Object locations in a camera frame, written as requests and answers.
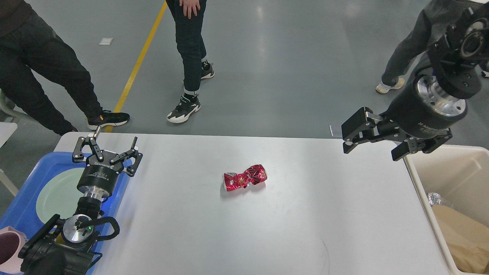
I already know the blue plastic tray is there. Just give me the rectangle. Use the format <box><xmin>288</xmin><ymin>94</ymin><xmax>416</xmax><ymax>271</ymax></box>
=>
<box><xmin>1</xmin><ymin>152</ymin><xmax>129</xmax><ymax>275</ymax></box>

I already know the aluminium foil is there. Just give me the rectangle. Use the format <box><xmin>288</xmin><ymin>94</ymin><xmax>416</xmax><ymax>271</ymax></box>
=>
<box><xmin>427</xmin><ymin>192</ymin><xmax>445</xmax><ymax>207</ymax></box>

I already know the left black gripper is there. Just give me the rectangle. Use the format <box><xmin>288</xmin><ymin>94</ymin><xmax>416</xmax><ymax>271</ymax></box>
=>
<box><xmin>72</xmin><ymin>126</ymin><xmax>143</xmax><ymax>199</ymax></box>

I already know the crushed red can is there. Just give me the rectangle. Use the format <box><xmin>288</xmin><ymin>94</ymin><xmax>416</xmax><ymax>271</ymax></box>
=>
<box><xmin>222</xmin><ymin>164</ymin><xmax>268</xmax><ymax>192</ymax></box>

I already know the beige plastic bin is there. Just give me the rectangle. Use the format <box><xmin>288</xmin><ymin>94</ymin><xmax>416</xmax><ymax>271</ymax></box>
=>
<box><xmin>405</xmin><ymin>145</ymin><xmax>489</xmax><ymax>275</ymax></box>

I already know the grey office chair left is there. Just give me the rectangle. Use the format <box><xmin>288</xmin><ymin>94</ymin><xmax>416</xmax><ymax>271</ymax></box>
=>
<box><xmin>0</xmin><ymin>90</ymin><xmax>32</xmax><ymax>123</ymax></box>

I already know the person in dark sneakers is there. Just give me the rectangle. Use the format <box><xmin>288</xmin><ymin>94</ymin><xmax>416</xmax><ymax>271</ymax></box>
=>
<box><xmin>166</xmin><ymin>0</ymin><xmax>215</xmax><ymax>123</ymax></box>

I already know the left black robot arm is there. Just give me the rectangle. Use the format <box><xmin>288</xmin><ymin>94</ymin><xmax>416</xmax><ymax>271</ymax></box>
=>
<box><xmin>18</xmin><ymin>127</ymin><xmax>143</xmax><ymax>275</ymax></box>

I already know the light green plate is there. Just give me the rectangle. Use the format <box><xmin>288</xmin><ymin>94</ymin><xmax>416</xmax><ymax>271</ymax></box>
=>
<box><xmin>36</xmin><ymin>168</ymin><xmax>84</xmax><ymax>223</ymax></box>

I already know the pink mug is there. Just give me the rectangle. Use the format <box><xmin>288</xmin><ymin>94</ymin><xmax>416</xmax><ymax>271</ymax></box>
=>
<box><xmin>0</xmin><ymin>226</ymin><xmax>28</xmax><ymax>275</ymax></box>

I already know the brown paper bag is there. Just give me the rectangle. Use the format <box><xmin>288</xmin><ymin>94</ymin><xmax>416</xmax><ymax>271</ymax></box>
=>
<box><xmin>432</xmin><ymin>205</ymin><xmax>489</xmax><ymax>274</ymax></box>

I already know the person in black clothes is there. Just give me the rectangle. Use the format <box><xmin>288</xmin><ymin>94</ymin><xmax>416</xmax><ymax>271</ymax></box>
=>
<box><xmin>0</xmin><ymin>0</ymin><xmax>130</xmax><ymax>136</ymax></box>

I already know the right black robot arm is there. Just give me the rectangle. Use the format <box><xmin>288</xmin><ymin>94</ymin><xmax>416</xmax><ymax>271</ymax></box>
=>
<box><xmin>341</xmin><ymin>3</ymin><xmax>488</xmax><ymax>161</ymax></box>

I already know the white side table corner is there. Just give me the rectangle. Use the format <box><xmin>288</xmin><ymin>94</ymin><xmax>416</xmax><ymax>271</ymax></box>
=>
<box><xmin>0</xmin><ymin>122</ymin><xmax>18</xmax><ymax>147</ymax></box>

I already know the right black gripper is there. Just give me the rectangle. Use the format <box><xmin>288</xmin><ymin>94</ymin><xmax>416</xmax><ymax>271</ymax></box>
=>
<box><xmin>341</xmin><ymin>76</ymin><xmax>468</xmax><ymax>161</ymax></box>

